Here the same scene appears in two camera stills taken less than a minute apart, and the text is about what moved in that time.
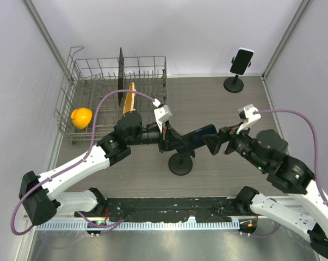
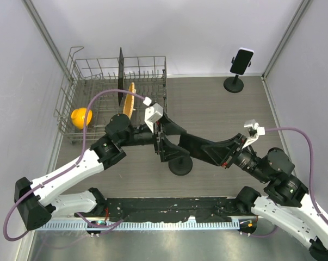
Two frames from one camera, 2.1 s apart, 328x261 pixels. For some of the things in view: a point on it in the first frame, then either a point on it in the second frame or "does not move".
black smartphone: (195, 140) to (194, 147)
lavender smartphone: (241, 61) does not move
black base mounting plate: (182, 209) does not move
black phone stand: (180, 163) does not move
